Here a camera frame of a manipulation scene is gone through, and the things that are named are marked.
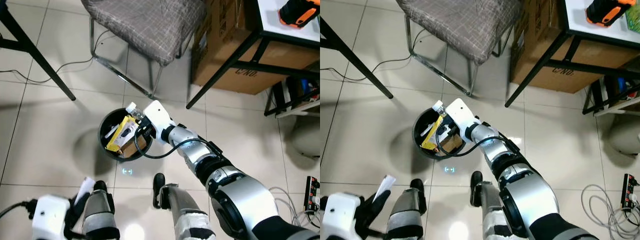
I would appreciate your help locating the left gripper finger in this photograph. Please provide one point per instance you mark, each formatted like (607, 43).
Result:
(85, 205)
(74, 208)
(368, 206)
(382, 202)

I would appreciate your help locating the white paper scrap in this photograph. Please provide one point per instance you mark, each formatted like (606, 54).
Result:
(85, 189)
(385, 184)

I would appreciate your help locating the clear plastic bottle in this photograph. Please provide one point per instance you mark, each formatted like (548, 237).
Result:
(135, 111)
(440, 107)

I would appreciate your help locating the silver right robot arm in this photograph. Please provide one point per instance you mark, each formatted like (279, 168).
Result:
(235, 200)
(540, 200)

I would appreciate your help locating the black round rubbish bin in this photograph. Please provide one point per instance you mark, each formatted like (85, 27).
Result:
(420, 125)
(107, 125)

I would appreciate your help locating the brown cardboard piece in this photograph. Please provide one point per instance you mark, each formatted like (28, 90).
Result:
(452, 145)
(134, 147)

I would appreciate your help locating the yellow package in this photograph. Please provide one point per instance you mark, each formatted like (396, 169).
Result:
(431, 135)
(120, 135)

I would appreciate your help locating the black power strip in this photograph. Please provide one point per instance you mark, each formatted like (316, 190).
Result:
(628, 191)
(312, 192)

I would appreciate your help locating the robot right leg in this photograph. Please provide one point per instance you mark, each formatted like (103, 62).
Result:
(492, 210)
(185, 215)

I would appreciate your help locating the chair with brown checked cover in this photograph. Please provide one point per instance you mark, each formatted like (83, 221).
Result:
(460, 25)
(145, 25)

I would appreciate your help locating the white table black legs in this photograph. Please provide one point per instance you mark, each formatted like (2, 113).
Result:
(360, 62)
(31, 46)

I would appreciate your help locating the large brown cardboard box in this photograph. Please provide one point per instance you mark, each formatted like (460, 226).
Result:
(540, 30)
(220, 30)

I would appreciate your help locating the black low shelf rack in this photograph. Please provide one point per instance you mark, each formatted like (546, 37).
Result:
(292, 97)
(612, 95)

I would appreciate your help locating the orange black power tool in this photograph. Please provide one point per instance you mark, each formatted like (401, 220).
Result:
(607, 12)
(297, 12)

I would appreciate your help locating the green mat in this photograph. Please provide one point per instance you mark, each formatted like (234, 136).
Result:
(634, 17)

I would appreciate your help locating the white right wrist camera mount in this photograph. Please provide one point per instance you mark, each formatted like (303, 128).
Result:
(462, 114)
(157, 117)

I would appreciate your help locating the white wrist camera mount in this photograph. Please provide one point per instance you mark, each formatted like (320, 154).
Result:
(340, 217)
(157, 117)
(462, 114)
(50, 220)

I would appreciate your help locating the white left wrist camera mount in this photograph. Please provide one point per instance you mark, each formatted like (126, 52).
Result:
(340, 217)
(50, 220)

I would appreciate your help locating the white desk black frame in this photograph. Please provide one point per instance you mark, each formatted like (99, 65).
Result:
(270, 15)
(575, 15)

